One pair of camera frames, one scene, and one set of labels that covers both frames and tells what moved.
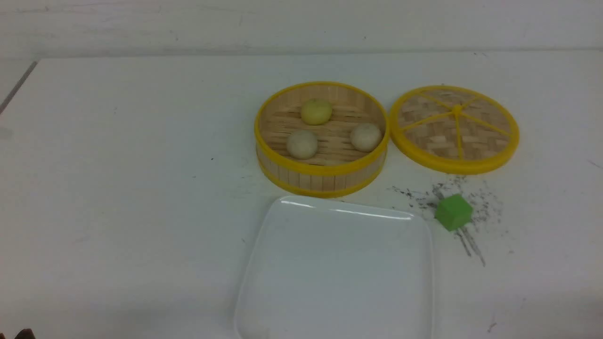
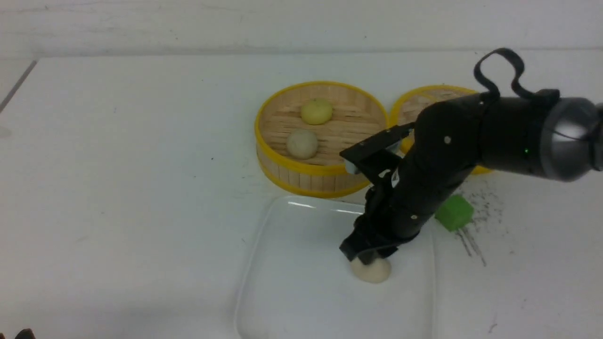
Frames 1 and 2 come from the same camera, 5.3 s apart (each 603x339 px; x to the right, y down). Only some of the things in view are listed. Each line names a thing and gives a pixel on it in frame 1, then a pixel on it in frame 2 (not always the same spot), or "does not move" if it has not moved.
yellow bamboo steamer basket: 321,139 does not move
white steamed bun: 301,144 does not move
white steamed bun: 365,137 -> 376,271
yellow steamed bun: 316,111 does not move
